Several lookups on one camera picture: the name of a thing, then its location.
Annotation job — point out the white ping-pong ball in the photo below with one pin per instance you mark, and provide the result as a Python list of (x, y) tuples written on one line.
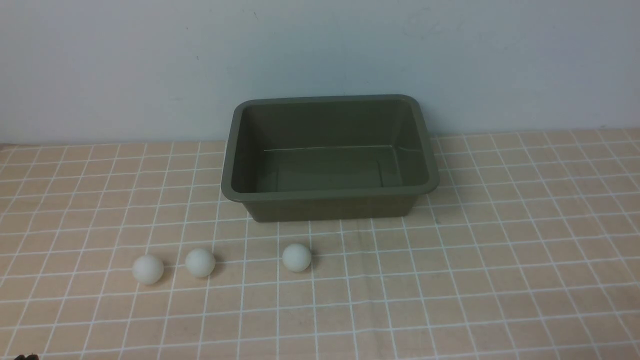
[(296, 257), (147, 269), (200, 262)]

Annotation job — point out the olive green plastic bin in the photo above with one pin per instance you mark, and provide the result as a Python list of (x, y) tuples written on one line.
[(318, 158)]

